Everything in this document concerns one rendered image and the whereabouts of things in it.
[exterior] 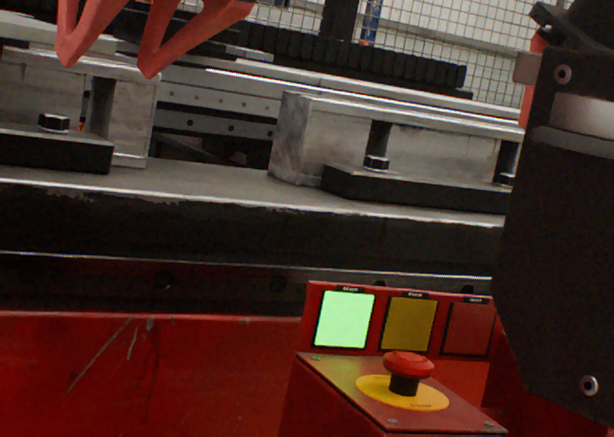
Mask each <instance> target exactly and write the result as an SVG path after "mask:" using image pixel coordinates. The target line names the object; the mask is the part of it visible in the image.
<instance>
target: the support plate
mask: <svg viewBox="0 0 614 437"><path fill-rule="evenodd" d="M2 13H3V14H2ZM8 14H9V15H8ZM57 28H58V26H57V25H53V24H49V23H47V22H42V21H38V20H35V19H32V18H27V17H22V16H18V15H15V14H11V13H8V12H4V11H0V37H5V38H11V39H16V40H21V41H26V42H32V43H38V44H43V45H50V46H56V42H57ZM116 46H117V42H115V41H111V40H109V39H105V38H101V37H98V38H97V40H96V41H95V42H94V43H93V44H92V45H91V47H90V48H89V49H88V50H87V51H88V52H93V53H99V54H104V55H110V56H115V51H116Z"/></svg>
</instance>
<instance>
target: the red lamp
mask: <svg viewBox="0 0 614 437"><path fill-rule="evenodd" d="M495 312H496V308H495V306H489V305H477V304H467V303H457V302H454V303H453V307H452V312H451V316H450V323H449V328H448V332H447V336H445V340H444V346H443V349H442V353H455V354H470V355H485V353H487V348H488V345H489V340H490V335H491V331H492V324H493V320H494V317H495Z"/></svg>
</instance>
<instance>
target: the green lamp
mask: <svg viewBox="0 0 614 437"><path fill-rule="evenodd" d="M373 301H374V296H373V295H370V294H359V293H338V292H325V294H324V298H323V307H322V311H321V316H320V321H319V325H318V330H317V335H316V339H315V345H318V346H349V347H363V346H364V341H365V336H366V333H367V328H368V324H369V319H370V315H371V311H372V306H373Z"/></svg>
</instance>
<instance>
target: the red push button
mask: <svg viewBox="0 0 614 437"><path fill-rule="evenodd" d="M382 361H383V365H384V368H385V369H387V370H388V371H390V372H391V377H390V380H389V386H388V390H389V391H390V392H392V393H394V394H397V395H399V396H403V397H416V396H417V393H418V385H419V381H420V379H421V378H429V377H430V376H431V375H432V373H433V372H434V366H433V364H432V363H431V362H430V361H429V360H427V359H426V358H425V357H423V356H421V355H419V354H416V353H412V352H407V351H393V352H389V353H386V354H385V355H384V357H383V359H382Z"/></svg>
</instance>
